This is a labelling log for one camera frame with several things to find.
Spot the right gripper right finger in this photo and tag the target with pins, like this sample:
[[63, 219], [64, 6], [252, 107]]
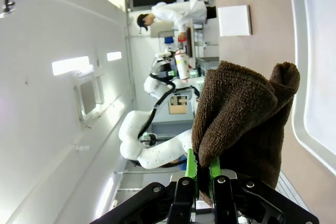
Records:
[[228, 203]]

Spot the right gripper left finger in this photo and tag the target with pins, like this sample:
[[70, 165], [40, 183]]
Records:
[[178, 203]]

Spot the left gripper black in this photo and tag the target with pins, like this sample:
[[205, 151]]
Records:
[[165, 69]]

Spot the brown terry cloth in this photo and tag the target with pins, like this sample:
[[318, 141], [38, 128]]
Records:
[[236, 108]]

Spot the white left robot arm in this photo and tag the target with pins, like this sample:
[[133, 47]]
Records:
[[157, 153]]

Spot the cardboard box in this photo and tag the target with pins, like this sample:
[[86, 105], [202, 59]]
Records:
[[178, 104]]

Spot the person's blue clothed torso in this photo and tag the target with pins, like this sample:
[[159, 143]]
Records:
[[182, 161]]

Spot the small rectangular ceiling light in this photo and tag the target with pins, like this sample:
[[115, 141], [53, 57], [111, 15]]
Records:
[[114, 56]]

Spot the person in white coat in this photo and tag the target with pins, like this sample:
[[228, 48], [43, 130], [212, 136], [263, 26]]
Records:
[[183, 14]]

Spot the ceiling air conditioner vent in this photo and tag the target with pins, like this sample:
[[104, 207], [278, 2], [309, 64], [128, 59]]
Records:
[[88, 98]]

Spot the white lint roller case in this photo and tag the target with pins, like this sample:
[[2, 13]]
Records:
[[233, 20]]

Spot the large rectangular ceiling light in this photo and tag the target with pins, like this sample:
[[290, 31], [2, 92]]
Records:
[[70, 65]]

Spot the white plastic tray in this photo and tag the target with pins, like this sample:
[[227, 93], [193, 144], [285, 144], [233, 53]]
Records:
[[320, 51]]

